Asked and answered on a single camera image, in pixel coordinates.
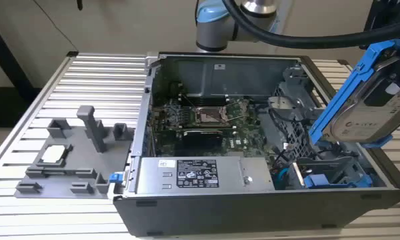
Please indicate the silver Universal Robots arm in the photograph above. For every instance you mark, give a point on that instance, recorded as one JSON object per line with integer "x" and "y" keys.
{"x": 213, "y": 32}

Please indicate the open black PC case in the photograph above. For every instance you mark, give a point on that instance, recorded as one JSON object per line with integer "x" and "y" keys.
{"x": 220, "y": 215}

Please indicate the perforated metal disk bay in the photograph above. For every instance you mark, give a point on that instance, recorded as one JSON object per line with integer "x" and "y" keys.
{"x": 300, "y": 130}

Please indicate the hard disk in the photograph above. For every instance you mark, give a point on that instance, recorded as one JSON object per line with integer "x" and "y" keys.
{"x": 363, "y": 120}

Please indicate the green motherboard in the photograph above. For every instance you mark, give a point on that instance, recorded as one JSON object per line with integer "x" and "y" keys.
{"x": 249, "y": 147}

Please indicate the small black hanging object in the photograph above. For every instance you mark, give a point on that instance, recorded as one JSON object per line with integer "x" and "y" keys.
{"x": 80, "y": 5}

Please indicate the CPU socket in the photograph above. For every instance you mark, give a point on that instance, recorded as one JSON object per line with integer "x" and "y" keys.
{"x": 208, "y": 117}

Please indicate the grey parts rack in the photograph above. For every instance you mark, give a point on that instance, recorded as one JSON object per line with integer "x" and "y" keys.
{"x": 83, "y": 170}

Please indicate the blue plastic disk carrier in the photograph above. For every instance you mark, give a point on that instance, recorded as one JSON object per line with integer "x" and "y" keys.
{"x": 315, "y": 180}

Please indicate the silver power supply unit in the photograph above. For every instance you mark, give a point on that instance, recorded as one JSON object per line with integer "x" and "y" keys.
{"x": 153, "y": 175}

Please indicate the black graphics card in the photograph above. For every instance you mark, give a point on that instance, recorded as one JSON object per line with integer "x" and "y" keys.
{"x": 200, "y": 142}

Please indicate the blue case latch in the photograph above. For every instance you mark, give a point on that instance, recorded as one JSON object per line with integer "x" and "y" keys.
{"x": 116, "y": 178}

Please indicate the silver CPU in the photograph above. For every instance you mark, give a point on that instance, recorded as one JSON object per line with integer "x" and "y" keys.
{"x": 55, "y": 153}

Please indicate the black furniture frame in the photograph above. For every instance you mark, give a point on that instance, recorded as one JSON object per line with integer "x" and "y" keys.
{"x": 7, "y": 105}

